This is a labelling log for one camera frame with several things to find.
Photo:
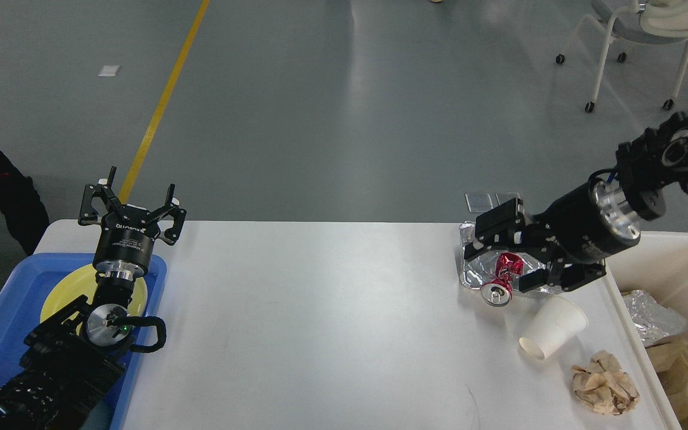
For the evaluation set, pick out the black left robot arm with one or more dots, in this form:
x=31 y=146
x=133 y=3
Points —
x=73 y=357

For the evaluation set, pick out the brown paper in bin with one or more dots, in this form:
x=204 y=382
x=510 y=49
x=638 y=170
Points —
x=670 y=362

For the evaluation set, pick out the beige waste bin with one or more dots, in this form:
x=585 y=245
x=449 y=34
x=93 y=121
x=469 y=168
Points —
x=678 y=269

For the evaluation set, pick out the red crushed can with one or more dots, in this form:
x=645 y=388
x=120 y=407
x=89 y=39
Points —
x=508 y=268

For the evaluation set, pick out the yellow plastic plate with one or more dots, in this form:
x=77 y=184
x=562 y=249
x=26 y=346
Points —
x=66 y=292

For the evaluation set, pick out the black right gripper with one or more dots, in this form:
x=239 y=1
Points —
x=589 y=223

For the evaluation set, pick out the white paper cup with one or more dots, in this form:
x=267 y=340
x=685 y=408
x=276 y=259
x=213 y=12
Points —
x=556 y=322

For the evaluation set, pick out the white office chair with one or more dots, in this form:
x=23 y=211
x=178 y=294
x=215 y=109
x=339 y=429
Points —
x=639 y=23

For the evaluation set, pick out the blue plastic tray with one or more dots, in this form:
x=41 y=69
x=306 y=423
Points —
x=22 y=299

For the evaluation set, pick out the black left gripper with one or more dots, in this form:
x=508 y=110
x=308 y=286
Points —
x=125 y=245

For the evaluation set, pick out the brown paper ball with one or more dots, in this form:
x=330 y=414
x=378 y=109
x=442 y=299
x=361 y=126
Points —
x=603 y=386

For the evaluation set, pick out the foil tray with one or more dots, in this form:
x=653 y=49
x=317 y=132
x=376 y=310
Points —
x=480 y=271
x=654 y=323

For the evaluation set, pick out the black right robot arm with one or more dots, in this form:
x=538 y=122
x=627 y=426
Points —
x=643 y=167

